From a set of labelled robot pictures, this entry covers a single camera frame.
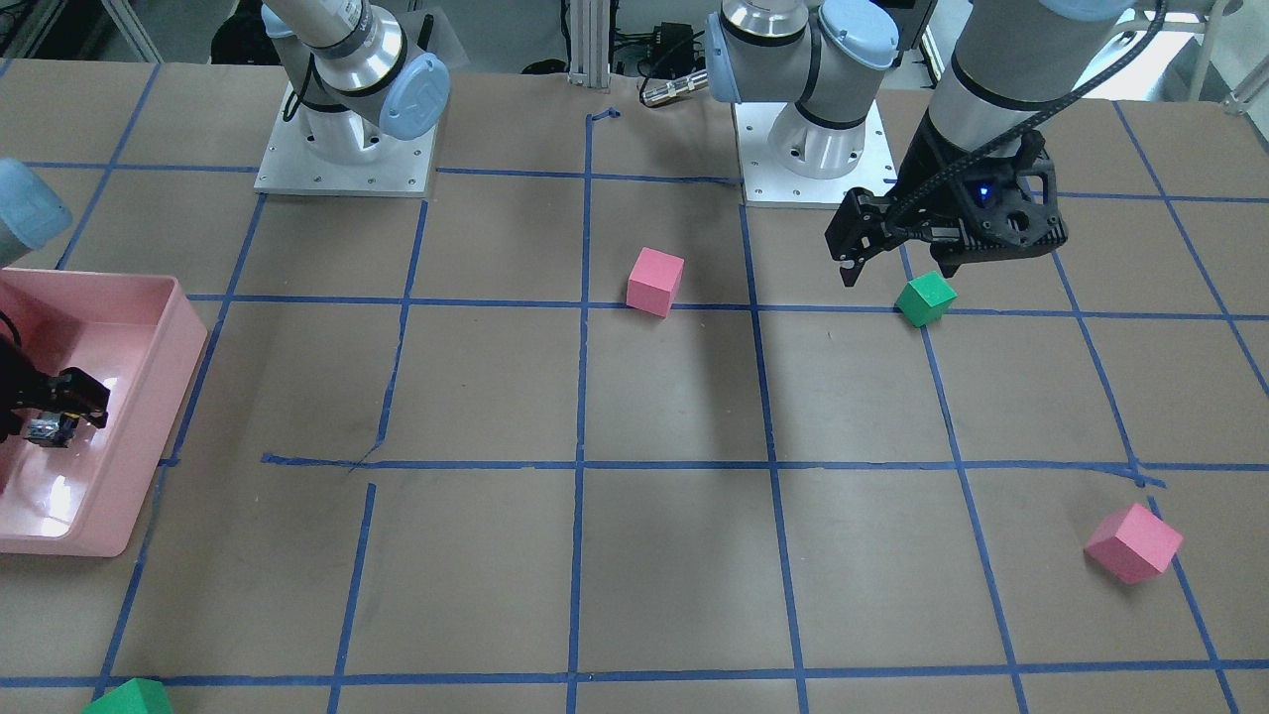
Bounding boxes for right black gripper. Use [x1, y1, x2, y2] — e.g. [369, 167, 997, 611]
[1, 313, 110, 441]

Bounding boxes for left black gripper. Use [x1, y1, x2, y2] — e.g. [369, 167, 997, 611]
[825, 115, 1068, 289]

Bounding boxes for yellow push button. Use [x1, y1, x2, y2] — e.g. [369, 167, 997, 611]
[24, 412, 80, 448]

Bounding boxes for green cube near left arm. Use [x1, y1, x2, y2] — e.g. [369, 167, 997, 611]
[893, 271, 958, 328]

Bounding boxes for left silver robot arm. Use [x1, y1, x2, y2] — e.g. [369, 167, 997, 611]
[704, 1, 1169, 287]

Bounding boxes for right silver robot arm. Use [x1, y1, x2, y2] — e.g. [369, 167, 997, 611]
[3, 1, 449, 453]

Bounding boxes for pink plastic bin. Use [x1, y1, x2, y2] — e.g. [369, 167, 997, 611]
[1, 268, 207, 557]

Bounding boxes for pink cube centre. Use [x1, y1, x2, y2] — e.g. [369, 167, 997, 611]
[626, 247, 685, 320]

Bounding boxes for metal cylinder connector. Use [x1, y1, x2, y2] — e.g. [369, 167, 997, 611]
[640, 68, 709, 109]

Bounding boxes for black power adapter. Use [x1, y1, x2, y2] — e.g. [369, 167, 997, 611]
[643, 22, 695, 79]

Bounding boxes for green cube at corner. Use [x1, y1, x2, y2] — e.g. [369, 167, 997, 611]
[81, 678, 173, 714]

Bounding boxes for pink cube near edge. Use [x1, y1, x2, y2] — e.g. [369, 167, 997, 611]
[1084, 503, 1184, 583]

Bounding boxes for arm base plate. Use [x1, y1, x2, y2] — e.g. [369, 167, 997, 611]
[733, 101, 897, 209]
[254, 107, 439, 198]

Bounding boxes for aluminium frame post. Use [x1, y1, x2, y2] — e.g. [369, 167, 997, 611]
[565, 0, 612, 93]

